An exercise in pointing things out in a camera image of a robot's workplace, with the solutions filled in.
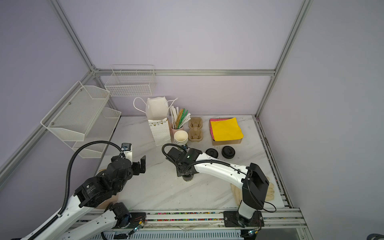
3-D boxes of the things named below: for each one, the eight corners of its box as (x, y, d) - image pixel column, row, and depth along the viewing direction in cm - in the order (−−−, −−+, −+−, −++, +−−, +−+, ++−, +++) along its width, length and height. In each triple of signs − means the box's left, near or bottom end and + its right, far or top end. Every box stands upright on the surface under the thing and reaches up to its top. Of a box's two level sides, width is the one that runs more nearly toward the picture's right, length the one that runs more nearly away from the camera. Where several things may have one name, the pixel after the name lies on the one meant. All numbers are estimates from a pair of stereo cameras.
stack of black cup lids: (222, 158, 98) (222, 156, 96) (220, 147, 103) (221, 145, 101) (235, 158, 98) (236, 156, 96) (233, 148, 103) (234, 145, 101)
